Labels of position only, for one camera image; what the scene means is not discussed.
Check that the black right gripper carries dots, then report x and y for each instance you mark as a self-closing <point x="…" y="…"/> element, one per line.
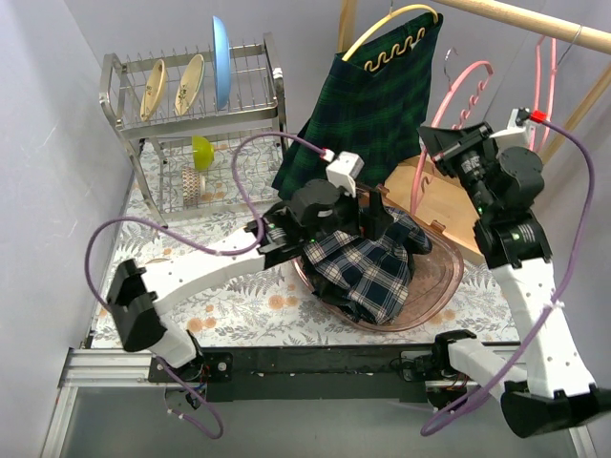
<point x="458" y="144"/>

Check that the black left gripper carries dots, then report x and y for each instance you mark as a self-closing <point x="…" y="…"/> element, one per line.
<point x="365" y="219"/>

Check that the navy cream plaid skirt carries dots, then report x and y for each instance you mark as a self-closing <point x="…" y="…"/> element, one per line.
<point x="367" y="280"/>

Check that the green tartan skirt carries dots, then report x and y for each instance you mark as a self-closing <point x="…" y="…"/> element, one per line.
<point x="373" y="103"/>

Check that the pink wavy hanger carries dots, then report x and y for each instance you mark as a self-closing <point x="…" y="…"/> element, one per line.
<point x="419" y="182"/>

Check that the yellow hanger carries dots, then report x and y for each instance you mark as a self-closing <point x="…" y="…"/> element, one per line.
<point x="382" y="33"/>

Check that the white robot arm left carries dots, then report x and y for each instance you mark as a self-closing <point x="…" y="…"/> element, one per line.
<point x="140" y="298"/>

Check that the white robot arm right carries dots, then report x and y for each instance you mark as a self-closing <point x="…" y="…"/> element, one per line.
<point x="544" y="386"/>

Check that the pink transparent tray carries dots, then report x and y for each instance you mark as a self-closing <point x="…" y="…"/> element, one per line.
<point x="436" y="277"/>

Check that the patterned cup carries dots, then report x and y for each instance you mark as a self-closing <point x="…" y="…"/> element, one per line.
<point x="193" y="186"/>

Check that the yellow-green bowl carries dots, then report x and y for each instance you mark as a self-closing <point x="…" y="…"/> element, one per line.
<point x="203" y="152"/>

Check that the steel dish rack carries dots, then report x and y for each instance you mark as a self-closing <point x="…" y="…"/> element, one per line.
<point x="189" y="155"/>

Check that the floral table mat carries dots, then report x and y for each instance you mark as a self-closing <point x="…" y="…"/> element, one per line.
<point x="274" y="307"/>

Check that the cream plate right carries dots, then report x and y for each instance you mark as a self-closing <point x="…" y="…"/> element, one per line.
<point x="189" y="85"/>

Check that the cream plate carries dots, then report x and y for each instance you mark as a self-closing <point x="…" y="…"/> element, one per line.
<point x="189" y="85"/>
<point x="153" y="91"/>

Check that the blue plate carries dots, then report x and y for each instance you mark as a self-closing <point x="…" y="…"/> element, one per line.
<point x="222" y="59"/>

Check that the cream plate left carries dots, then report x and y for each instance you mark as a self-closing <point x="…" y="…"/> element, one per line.
<point x="153" y="91"/>

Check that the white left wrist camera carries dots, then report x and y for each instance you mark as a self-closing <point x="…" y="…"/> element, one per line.
<point x="342" y="170"/>

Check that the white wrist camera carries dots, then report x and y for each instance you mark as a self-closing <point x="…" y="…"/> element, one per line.
<point x="521" y="130"/>
<point x="342" y="170"/>

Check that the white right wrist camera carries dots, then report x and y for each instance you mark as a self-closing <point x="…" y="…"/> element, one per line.
<point x="521" y="130"/>

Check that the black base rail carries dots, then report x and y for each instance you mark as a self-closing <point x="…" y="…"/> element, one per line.
<point x="331" y="372"/>

